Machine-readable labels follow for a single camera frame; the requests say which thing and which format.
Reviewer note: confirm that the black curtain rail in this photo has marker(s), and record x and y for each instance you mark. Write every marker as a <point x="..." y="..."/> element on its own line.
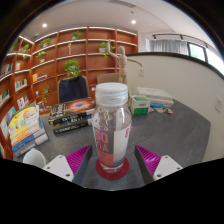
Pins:
<point x="173" y="36"/>

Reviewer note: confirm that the dark blue chair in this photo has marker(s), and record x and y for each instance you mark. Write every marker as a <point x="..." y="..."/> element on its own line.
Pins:
<point x="73" y="90"/>

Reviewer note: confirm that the yellow striped white mug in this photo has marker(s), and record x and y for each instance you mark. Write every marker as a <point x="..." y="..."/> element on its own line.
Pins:
<point x="33" y="158"/>

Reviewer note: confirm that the grey window curtain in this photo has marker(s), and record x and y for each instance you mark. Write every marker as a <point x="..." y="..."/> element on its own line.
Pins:
<point x="168" y="46"/>

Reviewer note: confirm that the stack of white boxes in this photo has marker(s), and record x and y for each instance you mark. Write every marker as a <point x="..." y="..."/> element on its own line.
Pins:
<point x="155" y="95"/>

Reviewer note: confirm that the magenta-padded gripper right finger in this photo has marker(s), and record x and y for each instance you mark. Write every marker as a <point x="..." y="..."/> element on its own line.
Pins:
<point x="166" y="166"/>

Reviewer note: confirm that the window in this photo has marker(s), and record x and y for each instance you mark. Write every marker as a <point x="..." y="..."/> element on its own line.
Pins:
<point x="206" y="56"/>

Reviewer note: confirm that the round ceiling lights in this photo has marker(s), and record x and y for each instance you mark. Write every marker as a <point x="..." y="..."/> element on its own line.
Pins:
<point x="44" y="25"/>

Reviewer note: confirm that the wooden artist mannequin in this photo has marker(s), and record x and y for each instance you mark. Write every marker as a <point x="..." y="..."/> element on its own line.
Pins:
<point x="122" y="63"/>

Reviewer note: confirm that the stack of colourful books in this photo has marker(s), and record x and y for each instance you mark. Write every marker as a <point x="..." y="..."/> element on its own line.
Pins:
<point x="26" y="133"/>

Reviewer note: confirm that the white wall socket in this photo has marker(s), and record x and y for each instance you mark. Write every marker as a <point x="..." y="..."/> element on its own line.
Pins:
<point x="219" y="104"/>

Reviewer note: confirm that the white wall switch plate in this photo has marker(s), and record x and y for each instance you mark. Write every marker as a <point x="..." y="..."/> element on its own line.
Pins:
<point x="141" y="72"/>

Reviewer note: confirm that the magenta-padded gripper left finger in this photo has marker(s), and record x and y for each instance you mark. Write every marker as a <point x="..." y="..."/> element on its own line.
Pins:
<point x="60" y="166"/>

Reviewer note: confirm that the tan chair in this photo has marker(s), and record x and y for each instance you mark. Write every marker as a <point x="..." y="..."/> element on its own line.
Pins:
<point x="108" y="78"/>

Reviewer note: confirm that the small green white box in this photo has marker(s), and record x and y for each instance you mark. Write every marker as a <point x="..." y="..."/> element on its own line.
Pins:
<point x="140" y="105"/>

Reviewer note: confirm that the flat round red coaster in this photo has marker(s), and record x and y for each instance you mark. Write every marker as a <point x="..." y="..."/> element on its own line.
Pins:
<point x="111" y="176"/>

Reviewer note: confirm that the orange wooden shelf unit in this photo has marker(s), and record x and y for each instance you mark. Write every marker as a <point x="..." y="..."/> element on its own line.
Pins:
<point x="50" y="66"/>

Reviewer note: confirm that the clear plastic water bottle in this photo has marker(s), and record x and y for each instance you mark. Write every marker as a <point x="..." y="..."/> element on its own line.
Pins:
<point x="111" y="133"/>

